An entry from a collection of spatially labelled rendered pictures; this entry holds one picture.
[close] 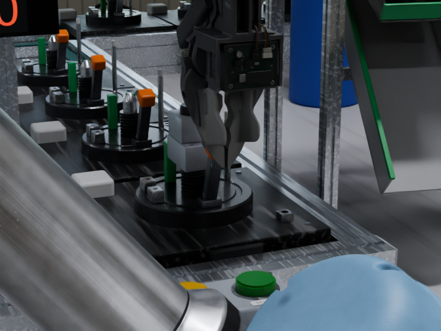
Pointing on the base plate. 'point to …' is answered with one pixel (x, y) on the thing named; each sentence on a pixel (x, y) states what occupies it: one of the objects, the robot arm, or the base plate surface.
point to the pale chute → (397, 96)
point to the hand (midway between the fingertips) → (222, 154)
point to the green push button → (255, 283)
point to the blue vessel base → (310, 56)
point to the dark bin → (407, 10)
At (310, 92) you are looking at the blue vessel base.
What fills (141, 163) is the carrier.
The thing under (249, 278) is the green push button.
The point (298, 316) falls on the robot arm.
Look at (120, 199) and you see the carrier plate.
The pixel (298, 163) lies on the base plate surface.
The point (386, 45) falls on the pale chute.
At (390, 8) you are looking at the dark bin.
